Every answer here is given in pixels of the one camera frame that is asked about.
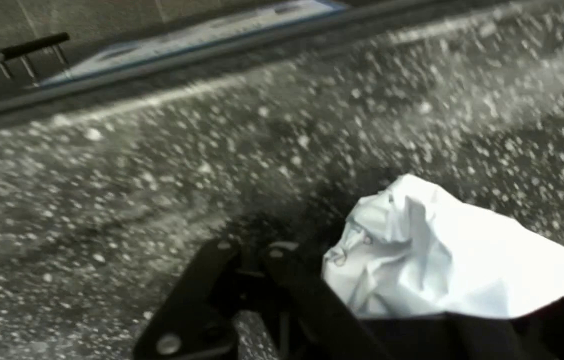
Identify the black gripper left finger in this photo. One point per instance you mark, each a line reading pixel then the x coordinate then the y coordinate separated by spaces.
pixel 300 313

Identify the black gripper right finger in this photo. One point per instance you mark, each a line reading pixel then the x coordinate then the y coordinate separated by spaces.
pixel 452 336

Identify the white paper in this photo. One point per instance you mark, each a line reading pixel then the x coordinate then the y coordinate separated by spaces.
pixel 413 248

